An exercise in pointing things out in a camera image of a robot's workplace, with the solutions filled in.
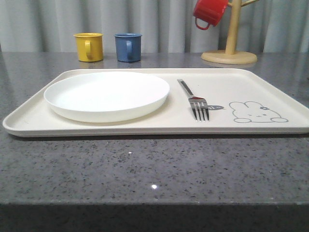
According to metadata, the red enamel mug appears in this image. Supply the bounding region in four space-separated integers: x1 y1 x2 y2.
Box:
193 0 229 30

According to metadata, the stainless steel fork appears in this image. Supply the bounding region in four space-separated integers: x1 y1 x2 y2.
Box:
177 79 210 122

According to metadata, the cream rabbit serving tray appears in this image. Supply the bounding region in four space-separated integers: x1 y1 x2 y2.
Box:
2 68 309 137

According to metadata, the white round plate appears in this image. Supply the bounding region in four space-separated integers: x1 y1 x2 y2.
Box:
44 72 170 123

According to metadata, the blue enamel mug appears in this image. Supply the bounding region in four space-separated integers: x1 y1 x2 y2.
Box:
114 33 142 62

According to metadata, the yellow enamel mug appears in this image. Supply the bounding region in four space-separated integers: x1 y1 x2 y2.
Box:
73 33 103 62

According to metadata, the wooden mug tree stand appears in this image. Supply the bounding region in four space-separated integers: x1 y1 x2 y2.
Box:
201 0 257 65

